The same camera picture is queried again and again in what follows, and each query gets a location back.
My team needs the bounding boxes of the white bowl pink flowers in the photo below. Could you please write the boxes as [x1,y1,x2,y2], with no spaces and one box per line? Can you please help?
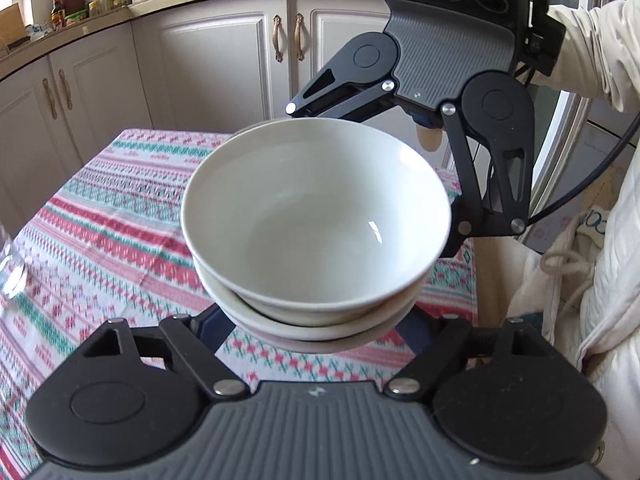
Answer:
[181,118,451,312]

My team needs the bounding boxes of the clear glass mug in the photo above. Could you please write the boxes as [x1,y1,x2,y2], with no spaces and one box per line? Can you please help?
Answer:
[0,226,28,313]

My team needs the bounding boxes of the patterned red green tablecloth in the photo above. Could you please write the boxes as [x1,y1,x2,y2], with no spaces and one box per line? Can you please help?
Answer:
[1,129,477,479]

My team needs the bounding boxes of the black cable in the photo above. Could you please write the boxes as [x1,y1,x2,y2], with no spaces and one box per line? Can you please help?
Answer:
[514,58,640,226]

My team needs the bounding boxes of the operator hand under gripper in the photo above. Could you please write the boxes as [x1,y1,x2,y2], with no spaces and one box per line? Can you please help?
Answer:
[416,125,442,153]

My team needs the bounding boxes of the white jacket forearm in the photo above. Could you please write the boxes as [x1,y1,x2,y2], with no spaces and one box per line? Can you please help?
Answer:
[533,0,640,114]

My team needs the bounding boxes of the cream kitchen cabinets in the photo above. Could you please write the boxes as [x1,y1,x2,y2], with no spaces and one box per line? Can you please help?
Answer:
[1,0,388,233]

